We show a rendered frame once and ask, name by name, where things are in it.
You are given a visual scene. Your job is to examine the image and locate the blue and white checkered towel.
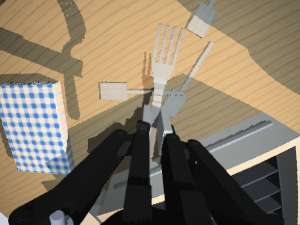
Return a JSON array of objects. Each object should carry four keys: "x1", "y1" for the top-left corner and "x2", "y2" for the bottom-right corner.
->
[{"x1": 0, "y1": 82, "x2": 75, "y2": 175}]

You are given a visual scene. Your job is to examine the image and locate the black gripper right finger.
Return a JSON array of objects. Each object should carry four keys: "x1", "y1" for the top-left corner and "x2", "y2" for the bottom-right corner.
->
[{"x1": 157, "y1": 107, "x2": 282, "y2": 225}]

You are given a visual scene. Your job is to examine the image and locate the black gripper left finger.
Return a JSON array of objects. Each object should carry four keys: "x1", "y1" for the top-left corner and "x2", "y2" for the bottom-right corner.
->
[{"x1": 8, "y1": 105, "x2": 152, "y2": 225}]

